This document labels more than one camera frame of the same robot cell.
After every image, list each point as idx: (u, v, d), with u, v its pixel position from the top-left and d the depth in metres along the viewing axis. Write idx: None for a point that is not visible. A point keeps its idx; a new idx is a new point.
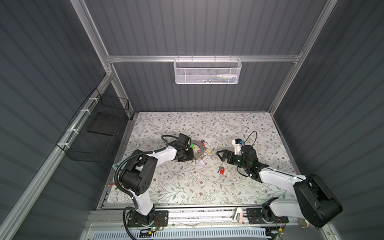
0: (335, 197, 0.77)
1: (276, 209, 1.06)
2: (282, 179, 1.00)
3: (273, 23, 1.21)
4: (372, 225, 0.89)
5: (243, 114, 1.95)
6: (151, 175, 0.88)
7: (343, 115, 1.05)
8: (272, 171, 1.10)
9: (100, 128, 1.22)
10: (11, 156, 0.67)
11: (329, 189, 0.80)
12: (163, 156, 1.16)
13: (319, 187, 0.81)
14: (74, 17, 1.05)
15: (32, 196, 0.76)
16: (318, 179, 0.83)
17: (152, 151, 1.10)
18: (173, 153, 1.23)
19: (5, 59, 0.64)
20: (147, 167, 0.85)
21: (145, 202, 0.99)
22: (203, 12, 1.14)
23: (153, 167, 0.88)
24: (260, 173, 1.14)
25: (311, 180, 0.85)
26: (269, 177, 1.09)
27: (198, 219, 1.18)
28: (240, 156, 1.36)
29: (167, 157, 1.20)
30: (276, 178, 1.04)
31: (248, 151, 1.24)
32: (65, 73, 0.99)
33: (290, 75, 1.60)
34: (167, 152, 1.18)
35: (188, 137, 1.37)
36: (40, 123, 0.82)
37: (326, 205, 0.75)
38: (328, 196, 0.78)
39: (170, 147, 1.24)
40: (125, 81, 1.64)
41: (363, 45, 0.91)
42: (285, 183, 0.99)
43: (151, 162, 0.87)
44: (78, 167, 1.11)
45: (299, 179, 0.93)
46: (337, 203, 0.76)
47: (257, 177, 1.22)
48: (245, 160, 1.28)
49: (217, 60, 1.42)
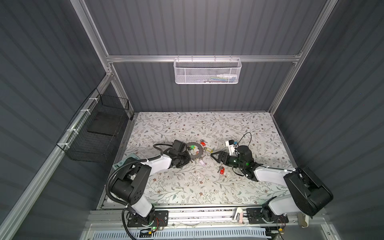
0: (325, 186, 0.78)
1: (275, 208, 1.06)
2: (274, 173, 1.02)
3: (274, 23, 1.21)
4: (372, 225, 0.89)
5: (243, 113, 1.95)
6: (144, 184, 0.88)
7: (343, 115, 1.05)
8: (266, 168, 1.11)
9: (100, 128, 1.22)
10: (12, 156, 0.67)
11: (319, 179, 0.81)
12: (157, 165, 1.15)
13: (309, 177, 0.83)
14: (74, 17, 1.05)
15: (33, 196, 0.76)
16: (307, 170, 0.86)
17: (146, 160, 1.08)
18: (167, 162, 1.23)
19: (5, 59, 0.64)
20: (141, 175, 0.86)
21: (143, 205, 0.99)
22: (203, 12, 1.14)
23: (147, 176, 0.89)
24: (255, 171, 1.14)
25: (301, 171, 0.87)
26: (263, 174, 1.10)
27: (198, 219, 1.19)
28: (234, 157, 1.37)
29: (161, 166, 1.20)
30: (270, 174, 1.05)
31: (244, 151, 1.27)
32: (65, 73, 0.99)
33: (290, 75, 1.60)
34: (161, 161, 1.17)
35: (183, 143, 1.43)
36: (40, 123, 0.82)
37: (317, 193, 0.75)
38: (317, 184, 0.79)
39: (165, 156, 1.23)
40: (125, 81, 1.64)
41: (363, 46, 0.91)
42: (278, 178, 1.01)
43: (144, 170, 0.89)
44: (78, 167, 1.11)
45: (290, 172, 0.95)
46: (328, 191, 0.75)
47: (253, 177, 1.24)
48: (241, 160, 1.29)
49: (217, 60, 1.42)
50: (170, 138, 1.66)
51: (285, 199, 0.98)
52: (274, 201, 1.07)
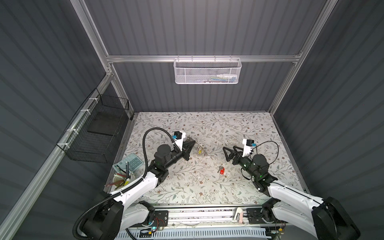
0: (354, 224, 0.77)
1: (281, 213, 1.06)
2: (296, 199, 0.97)
3: (274, 22, 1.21)
4: (371, 225, 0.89)
5: (243, 113, 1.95)
6: (118, 222, 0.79)
7: (344, 115, 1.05)
8: (284, 189, 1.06)
9: (100, 128, 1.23)
10: (11, 156, 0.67)
11: (348, 215, 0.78)
12: (137, 191, 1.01)
13: (337, 210, 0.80)
14: (74, 17, 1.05)
15: (31, 199, 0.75)
16: (336, 202, 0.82)
17: (120, 193, 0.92)
18: (149, 186, 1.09)
19: (5, 59, 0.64)
20: (112, 217, 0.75)
21: (137, 216, 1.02)
22: (203, 12, 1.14)
23: (120, 213, 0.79)
24: (269, 187, 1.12)
25: (328, 203, 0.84)
26: (280, 193, 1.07)
27: (198, 219, 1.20)
28: (246, 160, 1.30)
29: (142, 190, 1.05)
30: (289, 197, 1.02)
31: (261, 165, 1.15)
32: (65, 73, 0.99)
33: (290, 75, 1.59)
34: (142, 187, 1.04)
35: (165, 152, 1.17)
36: (40, 123, 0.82)
37: (345, 231, 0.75)
38: (346, 222, 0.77)
39: (149, 178, 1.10)
40: (125, 81, 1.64)
41: (363, 46, 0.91)
42: (298, 204, 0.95)
43: (114, 211, 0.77)
44: (78, 167, 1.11)
45: (316, 203, 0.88)
46: (355, 229, 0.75)
47: (265, 190, 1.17)
48: (255, 171, 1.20)
49: (217, 60, 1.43)
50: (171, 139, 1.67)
51: (296, 217, 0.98)
52: (283, 208, 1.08)
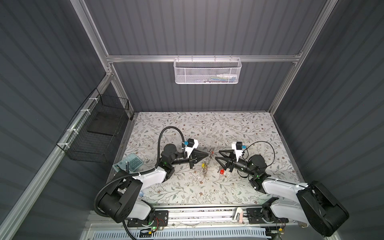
0: (339, 203, 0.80)
1: (278, 209, 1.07)
2: (285, 188, 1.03)
3: (274, 22, 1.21)
4: (371, 225, 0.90)
5: (243, 113, 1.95)
6: (133, 201, 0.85)
7: (343, 115, 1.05)
8: (275, 181, 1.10)
9: (100, 128, 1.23)
10: (12, 156, 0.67)
11: (332, 196, 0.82)
12: (150, 178, 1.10)
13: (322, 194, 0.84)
14: (74, 17, 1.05)
15: (32, 197, 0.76)
16: (321, 186, 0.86)
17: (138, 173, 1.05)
18: (161, 176, 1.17)
19: (5, 59, 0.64)
20: (130, 192, 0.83)
21: (141, 210, 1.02)
22: (203, 12, 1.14)
23: (137, 192, 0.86)
24: (262, 183, 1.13)
25: (314, 187, 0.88)
26: (272, 187, 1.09)
27: (198, 219, 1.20)
28: (243, 164, 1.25)
29: (154, 179, 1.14)
30: (280, 188, 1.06)
31: (259, 166, 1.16)
32: (65, 73, 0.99)
33: (290, 75, 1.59)
34: (155, 175, 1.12)
35: (171, 153, 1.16)
36: (40, 123, 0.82)
37: (333, 212, 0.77)
38: (332, 202, 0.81)
39: (159, 170, 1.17)
40: (125, 81, 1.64)
41: (363, 46, 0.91)
42: (288, 192, 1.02)
43: (134, 186, 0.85)
44: (79, 167, 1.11)
45: (301, 187, 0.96)
46: (342, 209, 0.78)
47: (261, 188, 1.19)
48: (253, 171, 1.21)
49: (217, 60, 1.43)
50: (171, 139, 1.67)
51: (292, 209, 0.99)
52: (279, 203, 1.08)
